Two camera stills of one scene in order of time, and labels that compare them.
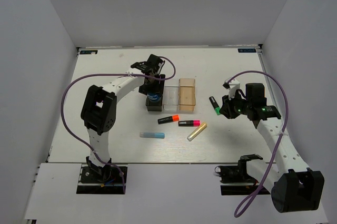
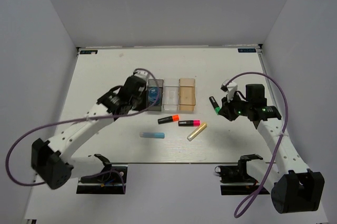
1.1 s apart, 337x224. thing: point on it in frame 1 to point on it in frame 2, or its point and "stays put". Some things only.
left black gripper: x=158 y=88 to x=143 y=106
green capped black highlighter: x=215 y=104 stays put
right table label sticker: x=246 y=50 stays put
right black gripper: x=226 y=109 stays put
